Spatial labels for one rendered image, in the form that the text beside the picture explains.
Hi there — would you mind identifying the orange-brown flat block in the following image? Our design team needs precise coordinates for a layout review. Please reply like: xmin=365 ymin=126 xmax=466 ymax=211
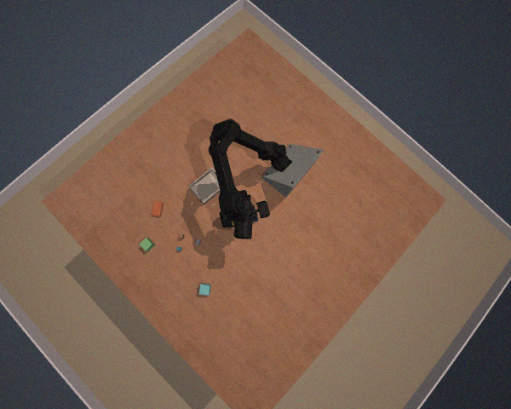
xmin=152 ymin=201 xmax=164 ymax=216

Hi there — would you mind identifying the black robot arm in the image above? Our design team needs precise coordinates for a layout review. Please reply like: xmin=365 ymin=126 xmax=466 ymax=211
xmin=209 ymin=118 xmax=292 ymax=239

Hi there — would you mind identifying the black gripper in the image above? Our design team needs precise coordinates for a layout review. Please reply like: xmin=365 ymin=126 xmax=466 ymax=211
xmin=220 ymin=201 xmax=270 ymax=228

